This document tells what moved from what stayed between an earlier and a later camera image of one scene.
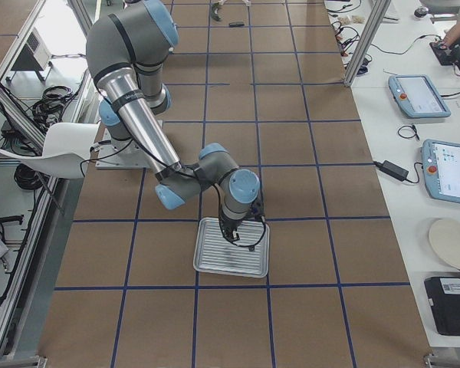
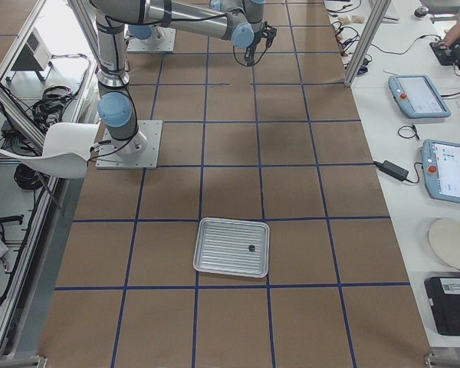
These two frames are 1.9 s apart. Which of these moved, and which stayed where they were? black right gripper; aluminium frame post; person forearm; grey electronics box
Moved: black right gripper
Stayed: grey electronics box; person forearm; aluminium frame post
